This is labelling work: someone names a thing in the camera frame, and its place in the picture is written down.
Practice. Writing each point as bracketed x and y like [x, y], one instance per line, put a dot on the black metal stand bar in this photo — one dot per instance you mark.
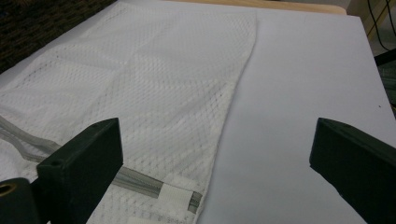
[386, 57]

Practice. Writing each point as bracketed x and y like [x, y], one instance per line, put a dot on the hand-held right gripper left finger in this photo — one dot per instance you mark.
[84, 161]

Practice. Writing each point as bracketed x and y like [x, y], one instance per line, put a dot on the white mesh garment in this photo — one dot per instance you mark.
[149, 93]

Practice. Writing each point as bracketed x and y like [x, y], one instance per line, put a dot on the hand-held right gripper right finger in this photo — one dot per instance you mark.
[358, 161]

